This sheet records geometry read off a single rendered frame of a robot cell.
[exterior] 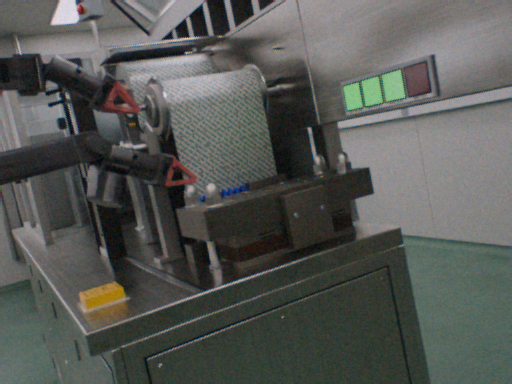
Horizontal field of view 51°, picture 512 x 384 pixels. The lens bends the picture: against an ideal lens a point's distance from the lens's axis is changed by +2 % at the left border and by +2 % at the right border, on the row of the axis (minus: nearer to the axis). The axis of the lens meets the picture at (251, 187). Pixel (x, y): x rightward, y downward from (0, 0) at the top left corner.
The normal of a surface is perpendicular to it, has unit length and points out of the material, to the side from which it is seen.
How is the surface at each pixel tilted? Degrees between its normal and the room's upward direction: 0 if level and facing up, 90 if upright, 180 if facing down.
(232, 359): 90
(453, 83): 90
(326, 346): 90
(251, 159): 91
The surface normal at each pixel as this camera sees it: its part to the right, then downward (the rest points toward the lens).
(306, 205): 0.44, 0.00
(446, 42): -0.87, 0.22
